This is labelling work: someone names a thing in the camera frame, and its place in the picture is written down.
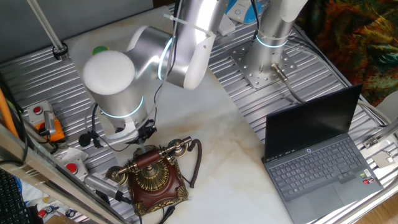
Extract black base cable bundle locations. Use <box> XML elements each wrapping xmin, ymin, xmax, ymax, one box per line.
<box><xmin>252</xmin><ymin>0</ymin><xmax>261</xmax><ymax>41</ymax></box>

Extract silver robot mounting plate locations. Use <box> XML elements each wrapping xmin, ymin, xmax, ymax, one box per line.
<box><xmin>229</xmin><ymin>40</ymin><xmax>298</xmax><ymax>90</ymax></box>

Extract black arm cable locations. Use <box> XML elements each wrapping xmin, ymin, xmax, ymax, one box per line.
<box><xmin>90</xmin><ymin>0</ymin><xmax>183</xmax><ymax>152</ymax></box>

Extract silver metal bracket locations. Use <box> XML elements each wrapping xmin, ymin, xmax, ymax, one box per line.
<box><xmin>363</xmin><ymin>119</ymin><xmax>398</xmax><ymax>149</ymax></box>

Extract brown gold rotary phone base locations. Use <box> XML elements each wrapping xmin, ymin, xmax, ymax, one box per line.
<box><xmin>126</xmin><ymin>144</ymin><xmax>190</xmax><ymax>217</ymax></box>

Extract aluminium frame bar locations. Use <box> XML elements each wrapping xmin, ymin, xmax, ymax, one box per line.
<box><xmin>0</xmin><ymin>124</ymin><xmax>128</xmax><ymax>224</ymax></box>

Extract small silver camera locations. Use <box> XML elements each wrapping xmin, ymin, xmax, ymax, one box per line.
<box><xmin>43</xmin><ymin>110</ymin><xmax>57</xmax><ymax>136</ymax></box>

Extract white power strip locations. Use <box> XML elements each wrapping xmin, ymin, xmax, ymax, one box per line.
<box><xmin>217</xmin><ymin>14</ymin><xmax>236</xmax><ymax>37</ymax></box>

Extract black pole clamp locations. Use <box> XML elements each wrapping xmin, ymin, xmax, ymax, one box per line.
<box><xmin>52</xmin><ymin>42</ymin><xmax>69</xmax><ymax>62</ymax></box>

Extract white crumpled tissue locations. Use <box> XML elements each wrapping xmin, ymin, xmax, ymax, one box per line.
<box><xmin>55</xmin><ymin>147</ymin><xmax>90</xmax><ymax>166</ymax></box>

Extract orange emergency stop box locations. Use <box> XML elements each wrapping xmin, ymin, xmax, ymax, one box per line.
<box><xmin>34</xmin><ymin>117</ymin><xmax>65</xmax><ymax>142</ymax></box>

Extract white chair back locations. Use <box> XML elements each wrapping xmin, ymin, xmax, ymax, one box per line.
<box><xmin>374</xmin><ymin>90</ymin><xmax>398</xmax><ymax>124</ymax></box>

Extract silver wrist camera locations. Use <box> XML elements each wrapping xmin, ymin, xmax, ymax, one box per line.
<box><xmin>104</xmin><ymin>121</ymin><xmax>140</xmax><ymax>147</ymax></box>

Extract grey box red button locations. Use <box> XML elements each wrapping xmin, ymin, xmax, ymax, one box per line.
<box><xmin>26</xmin><ymin>100</ymin><xmax>54</xmax><ymax>125</ymax></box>

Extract green button yellow box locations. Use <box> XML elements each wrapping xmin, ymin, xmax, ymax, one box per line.
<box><xmin>91</xmin><ymin>45</ymin><xmax>110</xmax><ymax>57</ymax></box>

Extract silver metal pole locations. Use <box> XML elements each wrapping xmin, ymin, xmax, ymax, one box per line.
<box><xmin>26</xmin><ymin>0</ymin><xmax>68</xmax><ymax>60</ymax></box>

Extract black phone line cable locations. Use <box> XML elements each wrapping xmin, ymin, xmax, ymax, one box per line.
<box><xmin>158</xmin><ymin>205</ymin><xmax>177</xmax><ymax>224</ymax></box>

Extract black keyboard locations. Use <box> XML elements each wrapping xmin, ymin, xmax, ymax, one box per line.
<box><xmin>0</xmin><ymin>169</ymin><xmax>35</xmax><ymax>224</ymax></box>

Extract colourful patterned cloth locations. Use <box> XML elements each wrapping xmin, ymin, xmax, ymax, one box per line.
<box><xmin>295</xmin><ymin>0</ymin><xmax>398</xmax><ymax>106</ymax></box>

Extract brown gold phone handset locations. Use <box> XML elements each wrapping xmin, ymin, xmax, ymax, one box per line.
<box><xmin>104</xmin><ymin>136</ymin><xmax>193</xmax><ymax>185</ymax></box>

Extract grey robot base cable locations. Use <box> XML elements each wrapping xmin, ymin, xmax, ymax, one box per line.
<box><xmin>270</xmin><ymin>63</ymin><xmax>307</xmax><ymax>104</ymax></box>

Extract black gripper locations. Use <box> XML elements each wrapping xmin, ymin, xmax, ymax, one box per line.
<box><xmin>130</xmin><ymin>119</ymin><xmax>158</xmax><ymax>146</ymax></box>

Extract blue white round device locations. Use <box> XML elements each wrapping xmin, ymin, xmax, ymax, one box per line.
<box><xmin>225</xmin><ymin>0</ymin><xmax>264</xmax><ymax>24</ymax></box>

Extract small square metal plate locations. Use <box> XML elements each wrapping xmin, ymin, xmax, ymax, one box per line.
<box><xmin>371</xmin><ymin>151</ymin><xmax>396</xmax><ymax>169</ymax></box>

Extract grey cable bundle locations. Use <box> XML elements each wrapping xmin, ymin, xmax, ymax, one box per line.
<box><xmin>285</xmin><ymin>37</ymin><xmax>396</xmax><ymax>125</ymax></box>

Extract white box red button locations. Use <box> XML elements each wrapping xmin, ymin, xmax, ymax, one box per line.
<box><xmin>63</xmin><ymin>157</ymin><xmax>90</xmax><ymax>181</ymax></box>

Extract dark grey laptop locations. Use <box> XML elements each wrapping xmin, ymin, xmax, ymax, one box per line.
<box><xmin>262</xmin><ymin>83</ymin><xmax>384</xmax><ymax>224</ymax></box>

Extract orange pole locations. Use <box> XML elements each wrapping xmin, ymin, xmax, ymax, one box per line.
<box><xmin>0</xmin><ymin>88</ymin><xmax>19</xmax><ymax>139</ymax></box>

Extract ribbed silver camera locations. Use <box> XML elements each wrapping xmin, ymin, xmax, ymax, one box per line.
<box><xmin>84</xmin><ymin>173</ymin><xmax>125</xmax><ymax>202</ymax></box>

